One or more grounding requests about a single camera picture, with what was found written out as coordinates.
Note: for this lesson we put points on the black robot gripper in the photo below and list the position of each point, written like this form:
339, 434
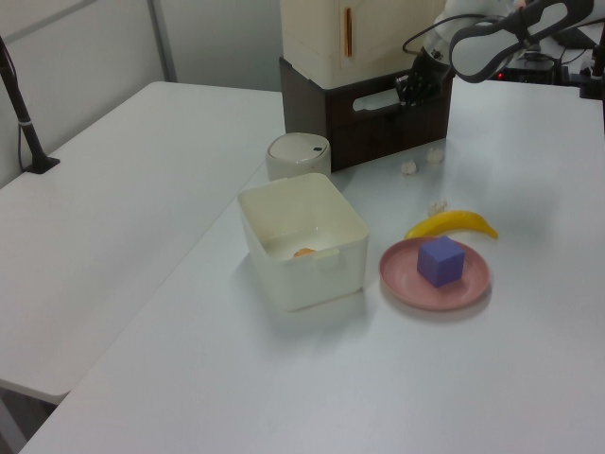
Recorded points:
431, 71

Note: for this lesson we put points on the brown wooden drawer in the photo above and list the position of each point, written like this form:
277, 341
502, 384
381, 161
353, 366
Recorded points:
340, 109

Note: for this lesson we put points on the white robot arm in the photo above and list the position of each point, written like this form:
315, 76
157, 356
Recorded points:
482, 52

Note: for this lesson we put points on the dark brown drawer cabinet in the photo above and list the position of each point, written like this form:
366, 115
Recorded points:
302, 109

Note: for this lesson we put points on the thin orange strip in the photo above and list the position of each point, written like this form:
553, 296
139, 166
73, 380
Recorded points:
348, 33

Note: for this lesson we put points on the cream storage cabinet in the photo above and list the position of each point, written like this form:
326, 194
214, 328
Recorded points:
312, 42

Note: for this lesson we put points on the black electronics box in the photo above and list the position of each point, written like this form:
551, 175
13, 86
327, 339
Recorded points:
534, 66

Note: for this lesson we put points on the yellow banana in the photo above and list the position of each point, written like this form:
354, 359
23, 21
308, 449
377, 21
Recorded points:
454, 222

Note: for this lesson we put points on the small cream lidded bin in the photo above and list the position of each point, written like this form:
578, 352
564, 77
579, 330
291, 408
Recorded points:
295, 156

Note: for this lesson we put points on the purple cube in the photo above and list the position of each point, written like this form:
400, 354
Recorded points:
439, 262

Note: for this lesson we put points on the pink round plate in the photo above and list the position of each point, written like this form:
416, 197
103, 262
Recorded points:
402, 279

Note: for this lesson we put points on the toasted bread piece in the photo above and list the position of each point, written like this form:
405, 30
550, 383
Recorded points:
304, 253

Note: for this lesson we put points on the cream open plastic container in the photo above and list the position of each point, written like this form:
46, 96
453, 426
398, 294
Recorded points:
307, 284

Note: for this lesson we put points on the black pole stand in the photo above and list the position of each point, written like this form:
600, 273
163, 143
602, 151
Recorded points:
23, 123

